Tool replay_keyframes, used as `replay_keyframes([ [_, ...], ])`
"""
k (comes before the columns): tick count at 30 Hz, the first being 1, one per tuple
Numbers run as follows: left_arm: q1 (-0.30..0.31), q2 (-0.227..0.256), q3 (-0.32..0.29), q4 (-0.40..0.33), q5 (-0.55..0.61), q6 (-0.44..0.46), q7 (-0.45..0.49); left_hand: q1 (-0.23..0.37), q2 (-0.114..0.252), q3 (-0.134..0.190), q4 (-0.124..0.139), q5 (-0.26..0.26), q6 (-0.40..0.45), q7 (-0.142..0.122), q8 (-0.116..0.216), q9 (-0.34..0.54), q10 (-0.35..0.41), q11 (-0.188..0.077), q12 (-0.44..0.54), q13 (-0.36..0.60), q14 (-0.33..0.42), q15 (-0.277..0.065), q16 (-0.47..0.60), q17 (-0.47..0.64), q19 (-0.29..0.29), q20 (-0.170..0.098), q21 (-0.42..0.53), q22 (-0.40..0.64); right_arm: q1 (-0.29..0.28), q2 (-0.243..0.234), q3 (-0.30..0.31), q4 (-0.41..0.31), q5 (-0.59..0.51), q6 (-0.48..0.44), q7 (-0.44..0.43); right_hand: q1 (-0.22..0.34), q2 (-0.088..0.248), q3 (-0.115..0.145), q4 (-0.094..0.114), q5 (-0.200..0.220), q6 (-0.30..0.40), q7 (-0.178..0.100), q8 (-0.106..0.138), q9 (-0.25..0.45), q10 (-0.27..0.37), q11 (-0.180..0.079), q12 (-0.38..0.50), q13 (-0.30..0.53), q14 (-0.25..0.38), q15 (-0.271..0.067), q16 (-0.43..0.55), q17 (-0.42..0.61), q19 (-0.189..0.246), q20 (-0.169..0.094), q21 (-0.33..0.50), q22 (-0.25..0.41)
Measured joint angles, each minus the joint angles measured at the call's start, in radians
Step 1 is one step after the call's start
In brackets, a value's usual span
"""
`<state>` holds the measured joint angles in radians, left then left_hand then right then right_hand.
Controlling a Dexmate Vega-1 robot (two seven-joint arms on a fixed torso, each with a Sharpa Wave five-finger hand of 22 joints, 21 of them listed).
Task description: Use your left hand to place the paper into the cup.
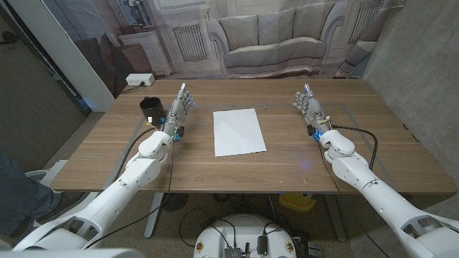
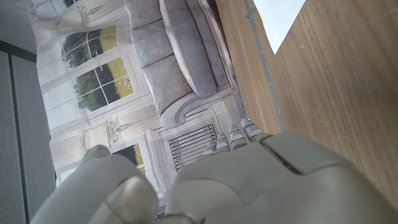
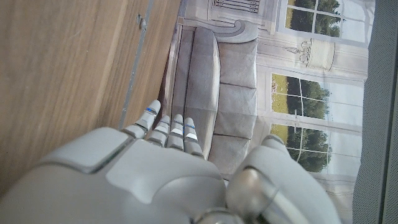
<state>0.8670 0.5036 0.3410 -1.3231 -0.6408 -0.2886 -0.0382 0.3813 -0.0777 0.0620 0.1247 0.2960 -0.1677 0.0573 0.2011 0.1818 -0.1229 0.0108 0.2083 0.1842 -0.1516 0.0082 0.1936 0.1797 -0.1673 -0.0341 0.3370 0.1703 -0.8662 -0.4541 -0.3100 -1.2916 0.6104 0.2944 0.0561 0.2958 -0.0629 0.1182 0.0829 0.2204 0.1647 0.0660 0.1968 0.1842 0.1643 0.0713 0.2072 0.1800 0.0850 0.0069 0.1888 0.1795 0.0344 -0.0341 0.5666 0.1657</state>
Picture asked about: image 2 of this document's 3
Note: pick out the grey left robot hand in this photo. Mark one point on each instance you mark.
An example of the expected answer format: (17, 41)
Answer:
(264, 186)

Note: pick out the white paper sheet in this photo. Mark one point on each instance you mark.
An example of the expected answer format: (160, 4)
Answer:
(276, 21)

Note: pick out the printed living room backdrop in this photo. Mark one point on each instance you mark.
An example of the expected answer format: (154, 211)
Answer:
(124, 93)

